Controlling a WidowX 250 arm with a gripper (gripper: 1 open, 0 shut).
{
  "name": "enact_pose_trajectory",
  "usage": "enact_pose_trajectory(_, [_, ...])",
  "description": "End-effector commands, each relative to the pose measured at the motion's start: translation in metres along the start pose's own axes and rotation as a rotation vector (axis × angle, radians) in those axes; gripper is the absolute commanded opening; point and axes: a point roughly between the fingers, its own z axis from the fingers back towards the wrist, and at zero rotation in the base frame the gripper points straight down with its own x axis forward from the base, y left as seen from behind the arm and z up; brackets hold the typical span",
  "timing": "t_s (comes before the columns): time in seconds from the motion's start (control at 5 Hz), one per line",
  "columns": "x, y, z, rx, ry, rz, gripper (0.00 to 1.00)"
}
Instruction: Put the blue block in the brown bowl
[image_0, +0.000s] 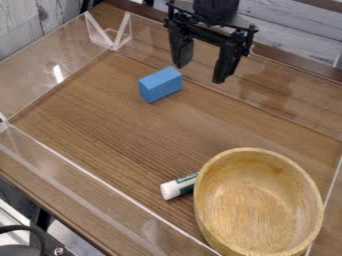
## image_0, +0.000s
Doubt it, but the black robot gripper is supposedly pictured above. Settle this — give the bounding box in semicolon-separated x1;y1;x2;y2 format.
165;0;258;84

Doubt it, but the blue rectangular block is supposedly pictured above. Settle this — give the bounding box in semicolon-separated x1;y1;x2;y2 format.
138;66;183;103

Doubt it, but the light brown wooden bowl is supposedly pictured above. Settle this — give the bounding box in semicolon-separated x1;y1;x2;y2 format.
194;147;324;256

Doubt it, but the white green glue stick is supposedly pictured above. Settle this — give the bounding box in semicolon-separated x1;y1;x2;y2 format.
161;173;198;200

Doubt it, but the clear acrylic corner bracket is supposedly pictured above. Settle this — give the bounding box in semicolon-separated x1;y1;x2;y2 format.
84;12;132;51

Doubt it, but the clear acrylic front wall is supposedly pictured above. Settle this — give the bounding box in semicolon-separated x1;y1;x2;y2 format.
0;113;218;256

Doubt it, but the black metal table frame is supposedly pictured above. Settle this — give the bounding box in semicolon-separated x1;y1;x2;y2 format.
0;178;76;256

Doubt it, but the black cable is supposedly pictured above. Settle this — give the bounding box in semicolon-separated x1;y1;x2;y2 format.
0;225;50;256

